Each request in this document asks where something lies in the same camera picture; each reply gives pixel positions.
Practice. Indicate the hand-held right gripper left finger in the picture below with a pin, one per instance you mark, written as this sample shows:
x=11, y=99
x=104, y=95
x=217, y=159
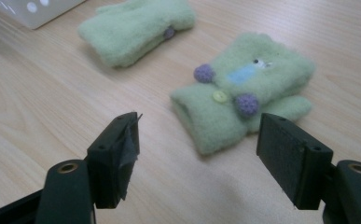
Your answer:
x=108, y=161

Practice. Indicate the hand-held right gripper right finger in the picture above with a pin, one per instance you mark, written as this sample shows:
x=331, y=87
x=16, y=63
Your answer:
x=288, y=158

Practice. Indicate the green fuzzy glove with pompoms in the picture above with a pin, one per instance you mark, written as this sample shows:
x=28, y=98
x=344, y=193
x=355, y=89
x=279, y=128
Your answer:
x=218, y=124

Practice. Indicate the plain green fleece glove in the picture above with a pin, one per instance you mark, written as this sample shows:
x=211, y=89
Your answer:
x=131, y=34

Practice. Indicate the white perforated plastic basket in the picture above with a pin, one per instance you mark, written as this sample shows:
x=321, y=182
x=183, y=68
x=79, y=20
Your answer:
x=35, y=12

